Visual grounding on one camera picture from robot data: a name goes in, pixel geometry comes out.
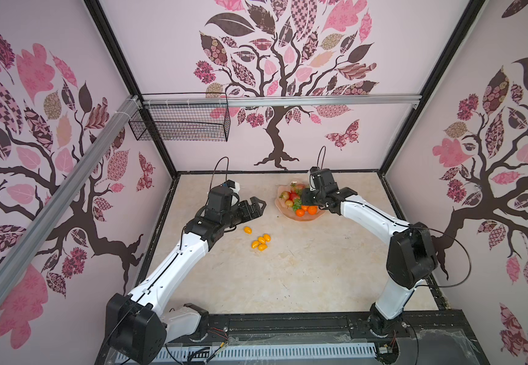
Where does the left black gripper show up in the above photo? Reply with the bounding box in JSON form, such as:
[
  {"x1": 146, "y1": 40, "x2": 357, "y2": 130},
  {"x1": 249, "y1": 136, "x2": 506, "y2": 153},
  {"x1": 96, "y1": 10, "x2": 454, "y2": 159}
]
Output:
[{"x1": 220, "y1": 197, "x2": 266, "y2": 229}]

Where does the large orange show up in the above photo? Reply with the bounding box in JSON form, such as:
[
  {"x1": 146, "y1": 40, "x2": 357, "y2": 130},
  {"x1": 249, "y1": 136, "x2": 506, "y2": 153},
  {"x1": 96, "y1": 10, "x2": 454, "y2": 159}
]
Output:
[{"x1": 307, "y1": 206, "x2": 318, "y2": 215}]

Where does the pale red strawberry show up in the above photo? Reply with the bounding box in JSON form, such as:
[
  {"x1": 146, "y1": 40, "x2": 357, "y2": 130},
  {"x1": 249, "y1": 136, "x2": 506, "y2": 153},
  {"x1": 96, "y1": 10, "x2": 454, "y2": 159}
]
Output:
[{"x1": 279, "y1": 191, "x2": 291, "y2": 200}]

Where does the pink leaf-shaped bowl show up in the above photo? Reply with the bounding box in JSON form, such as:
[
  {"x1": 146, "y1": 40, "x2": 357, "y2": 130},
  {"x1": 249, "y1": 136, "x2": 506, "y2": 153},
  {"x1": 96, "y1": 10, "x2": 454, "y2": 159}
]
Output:
[{"x1": 274, "y1": 182, "x2": 325, "y2": 222}]

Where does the green grape bunch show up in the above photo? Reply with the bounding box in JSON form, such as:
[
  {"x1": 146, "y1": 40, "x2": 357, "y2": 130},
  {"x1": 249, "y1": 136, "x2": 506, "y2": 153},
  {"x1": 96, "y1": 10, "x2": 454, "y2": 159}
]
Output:
[{"x1": 292, "y1": 199, "x2": 302, "y2": 211}]

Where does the lone red strawberry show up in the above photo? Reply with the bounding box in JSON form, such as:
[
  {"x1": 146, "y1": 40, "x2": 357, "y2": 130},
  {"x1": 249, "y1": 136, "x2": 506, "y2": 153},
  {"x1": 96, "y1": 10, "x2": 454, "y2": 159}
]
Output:
[{"x1": 291, "y1": 182, "x2": 305, "y2": 191}]

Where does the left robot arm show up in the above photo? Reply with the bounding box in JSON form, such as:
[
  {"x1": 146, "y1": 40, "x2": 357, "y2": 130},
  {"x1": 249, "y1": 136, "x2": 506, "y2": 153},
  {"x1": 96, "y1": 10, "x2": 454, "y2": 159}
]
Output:
[{"x1": 95, "y1": 180, "x2": 266, "y2": 364}]

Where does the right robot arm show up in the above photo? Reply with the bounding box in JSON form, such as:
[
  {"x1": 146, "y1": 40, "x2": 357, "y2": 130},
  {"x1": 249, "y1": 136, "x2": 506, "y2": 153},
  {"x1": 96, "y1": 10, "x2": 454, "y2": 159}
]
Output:
[{"x1": 302, "y1": 185, "x2": 438, "y2": 338}]

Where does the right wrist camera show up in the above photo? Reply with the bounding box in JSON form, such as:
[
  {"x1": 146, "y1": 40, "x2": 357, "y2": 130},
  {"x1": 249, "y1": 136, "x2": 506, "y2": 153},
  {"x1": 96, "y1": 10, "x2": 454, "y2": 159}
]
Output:
[{"x1": 309, "y1": 167, "x2": 335, "y2": 191}]

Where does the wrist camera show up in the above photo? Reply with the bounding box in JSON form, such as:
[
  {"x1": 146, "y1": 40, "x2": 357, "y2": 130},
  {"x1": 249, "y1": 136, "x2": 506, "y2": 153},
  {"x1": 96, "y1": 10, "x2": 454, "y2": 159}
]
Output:
[
  {"x1": 309, "y1": 167, "x2": 335, "y2": 191},
  {"x1": 224, "y1": 179, "x2": 240, "y2": 194}
]

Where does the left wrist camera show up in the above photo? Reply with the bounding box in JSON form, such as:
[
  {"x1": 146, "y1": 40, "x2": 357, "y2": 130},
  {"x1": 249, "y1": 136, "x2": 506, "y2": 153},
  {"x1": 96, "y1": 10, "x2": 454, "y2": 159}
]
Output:
[{"x1": 224, "y1": 179, "x2": 240, "y2": 194}]

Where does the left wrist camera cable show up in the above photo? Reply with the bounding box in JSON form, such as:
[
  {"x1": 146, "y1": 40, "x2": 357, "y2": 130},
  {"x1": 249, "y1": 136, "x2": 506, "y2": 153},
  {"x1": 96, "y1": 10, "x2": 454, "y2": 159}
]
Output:
[{"x1": 208, "y1": 156, "x2": 230, "y2": 190}]

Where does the black wire basket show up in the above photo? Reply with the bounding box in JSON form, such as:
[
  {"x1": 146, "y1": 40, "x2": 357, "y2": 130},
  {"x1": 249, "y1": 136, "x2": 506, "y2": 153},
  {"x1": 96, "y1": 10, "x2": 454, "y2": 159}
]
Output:
[{"x1": 129, "y1": 91, "x2": 231, "y2": 142}]

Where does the back aluminium rail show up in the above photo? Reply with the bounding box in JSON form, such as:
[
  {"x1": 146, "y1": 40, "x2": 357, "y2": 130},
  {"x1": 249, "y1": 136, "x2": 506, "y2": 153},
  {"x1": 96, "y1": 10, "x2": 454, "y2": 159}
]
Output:
[{"x1": 143, "y1": 94, "x2": 422, "y2": 107}]

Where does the aluminium rail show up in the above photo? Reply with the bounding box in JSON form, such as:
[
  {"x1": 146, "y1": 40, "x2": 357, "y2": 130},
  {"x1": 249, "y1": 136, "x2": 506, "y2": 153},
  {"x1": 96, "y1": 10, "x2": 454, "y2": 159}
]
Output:
[
  {"x1": 0, "y1": 95, "x2": 142, "y2": 343},
  {"x1": 143, "y1": 94, "x2": 422, "y2": 107}
]

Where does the white slotted cable duct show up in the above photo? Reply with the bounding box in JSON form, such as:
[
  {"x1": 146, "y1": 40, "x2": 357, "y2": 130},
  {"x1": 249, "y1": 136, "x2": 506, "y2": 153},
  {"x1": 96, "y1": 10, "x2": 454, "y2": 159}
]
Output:
[{"x1": 154, "y1": 343, "x2": 379, "y2": 365}]

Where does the left aluminium rail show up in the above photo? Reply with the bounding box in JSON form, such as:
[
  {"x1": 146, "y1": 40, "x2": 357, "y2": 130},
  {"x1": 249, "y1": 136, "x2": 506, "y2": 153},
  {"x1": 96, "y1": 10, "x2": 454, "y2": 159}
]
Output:
[{"x1": 0, "y1": 95, "x2": 142, "y2": 343}]

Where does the black base frame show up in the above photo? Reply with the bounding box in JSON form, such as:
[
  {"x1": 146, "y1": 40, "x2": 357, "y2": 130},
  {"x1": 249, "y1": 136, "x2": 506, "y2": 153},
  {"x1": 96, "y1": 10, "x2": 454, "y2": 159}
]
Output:
[{"x1": 162, "y1": 310, "x2": 489, "y2": 364}]

